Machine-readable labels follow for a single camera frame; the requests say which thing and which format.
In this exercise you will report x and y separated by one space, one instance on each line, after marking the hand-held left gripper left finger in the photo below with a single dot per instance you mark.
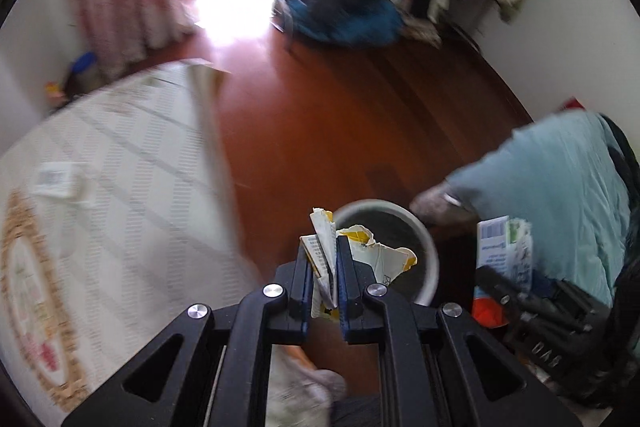
304 267

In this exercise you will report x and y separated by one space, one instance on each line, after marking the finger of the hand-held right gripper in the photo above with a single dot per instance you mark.
500 287
570 302

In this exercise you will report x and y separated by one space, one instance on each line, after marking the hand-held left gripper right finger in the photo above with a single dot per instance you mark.
345 277

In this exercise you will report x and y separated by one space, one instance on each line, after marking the red and blue packet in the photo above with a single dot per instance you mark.
487 312

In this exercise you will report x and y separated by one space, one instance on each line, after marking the yellow wrapper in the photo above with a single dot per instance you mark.
380 257

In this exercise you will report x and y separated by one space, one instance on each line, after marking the white and blue carton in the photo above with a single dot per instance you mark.
492 242

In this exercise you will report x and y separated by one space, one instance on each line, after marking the white trash bin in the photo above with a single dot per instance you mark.
430 247

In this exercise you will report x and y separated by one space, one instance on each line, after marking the wooden stool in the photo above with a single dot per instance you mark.
440 207

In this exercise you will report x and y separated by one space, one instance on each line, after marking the light blue pillow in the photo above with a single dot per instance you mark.
550 187

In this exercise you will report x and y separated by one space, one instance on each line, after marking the person's foot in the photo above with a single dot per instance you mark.
300 387

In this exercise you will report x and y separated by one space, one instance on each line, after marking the white diamond-pattern tablecloth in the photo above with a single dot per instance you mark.
150 207

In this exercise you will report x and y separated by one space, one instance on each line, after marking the small red object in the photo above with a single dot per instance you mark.
575 103

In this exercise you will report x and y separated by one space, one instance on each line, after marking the pile of dark clothes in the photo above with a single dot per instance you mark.
345 14

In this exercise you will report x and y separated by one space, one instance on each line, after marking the white barcode box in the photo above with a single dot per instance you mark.
57 179

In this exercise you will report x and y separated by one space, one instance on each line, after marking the dark box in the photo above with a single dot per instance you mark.
74 84

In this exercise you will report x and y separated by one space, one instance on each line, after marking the jar with blue lid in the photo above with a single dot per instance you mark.
85 69

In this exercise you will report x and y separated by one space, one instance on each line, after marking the small yellow bottle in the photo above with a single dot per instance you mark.
52 89

